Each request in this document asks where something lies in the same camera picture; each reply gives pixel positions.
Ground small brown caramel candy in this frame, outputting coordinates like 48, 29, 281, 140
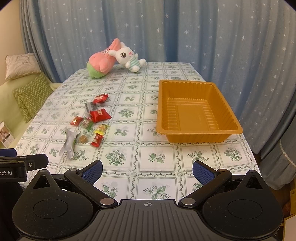
79, 135, 88, 143

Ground red white candy bar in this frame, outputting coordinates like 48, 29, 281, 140
91, 133, 103, 147

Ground silver white snack wrapper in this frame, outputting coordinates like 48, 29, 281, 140
59, 128, 80, 159

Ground yellow candy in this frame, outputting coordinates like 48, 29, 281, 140
94, 124, 108, 136

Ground green red candy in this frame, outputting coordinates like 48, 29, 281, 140
82, 117, 94, 130

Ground small red gold candy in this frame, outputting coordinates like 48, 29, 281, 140
70, 116, 84, 126

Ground red puffy snack packet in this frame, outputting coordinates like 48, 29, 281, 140
90, 108, 111, 123

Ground clear black snack packet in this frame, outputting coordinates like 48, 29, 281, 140
84, 102, 94, 113

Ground red jujube snack packet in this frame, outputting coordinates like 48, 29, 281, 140
92, 94, 108, 104

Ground light green sofa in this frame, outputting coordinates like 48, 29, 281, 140
1, 74, 39, 148

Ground green zigzag cushion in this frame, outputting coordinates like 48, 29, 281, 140
13, 73, 53, 123

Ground green floral tablecloth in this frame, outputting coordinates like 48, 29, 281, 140
16, 62, 258, 200

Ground orange plastic tray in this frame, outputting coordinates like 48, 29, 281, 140
156, 80, 243, 144

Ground beige pillow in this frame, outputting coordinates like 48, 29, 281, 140
6, 53, 41, 80

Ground pink star plush toy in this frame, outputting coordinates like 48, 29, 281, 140
86, 38, 120, 78

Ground white bunny plush toy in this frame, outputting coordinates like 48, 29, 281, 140
108, 42, 146, 73

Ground blue star curtain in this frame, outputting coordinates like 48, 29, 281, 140
20, 1, 295, 177

